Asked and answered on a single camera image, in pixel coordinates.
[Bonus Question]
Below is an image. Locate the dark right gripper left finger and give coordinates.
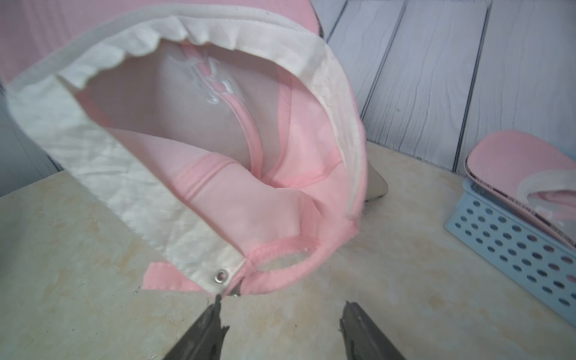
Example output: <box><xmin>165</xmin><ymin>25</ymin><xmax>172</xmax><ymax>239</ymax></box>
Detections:
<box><xmin>163</xmin><ymin>295</ymin><xmax>230</xmax><ymax>360</ymax></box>

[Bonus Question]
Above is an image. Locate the pink baseball cap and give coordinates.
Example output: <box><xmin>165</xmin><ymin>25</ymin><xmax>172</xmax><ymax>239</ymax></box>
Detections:
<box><xmin>464</xmin><ymin>130</ymin><xmax>575</xmax><ymax>250</ymax></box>
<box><xmin>1</xmin><ymin>1</ymin><xmax>368</xmax><ymax>295</ymax></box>

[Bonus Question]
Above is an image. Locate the beige baseball cap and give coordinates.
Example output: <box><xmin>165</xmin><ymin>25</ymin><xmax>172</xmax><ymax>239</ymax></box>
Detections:
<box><xmin>364</xmin><ymin>162</ymin><xmax>389</xmax><ymax>203</ymax></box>

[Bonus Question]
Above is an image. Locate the light blue perforated basket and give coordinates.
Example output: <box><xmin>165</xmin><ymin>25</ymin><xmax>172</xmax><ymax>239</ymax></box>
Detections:
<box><xmin>444</xmin><ymin>178</ymin><xmax>575</xmax><ymax>326</ymax></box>

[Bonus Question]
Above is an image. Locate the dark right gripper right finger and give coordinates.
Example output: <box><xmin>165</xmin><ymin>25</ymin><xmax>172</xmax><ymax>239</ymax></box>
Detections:
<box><xmin>340</xmin><ymin>301</ymin><xmax>405</xmax><ymax>360</ymax></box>

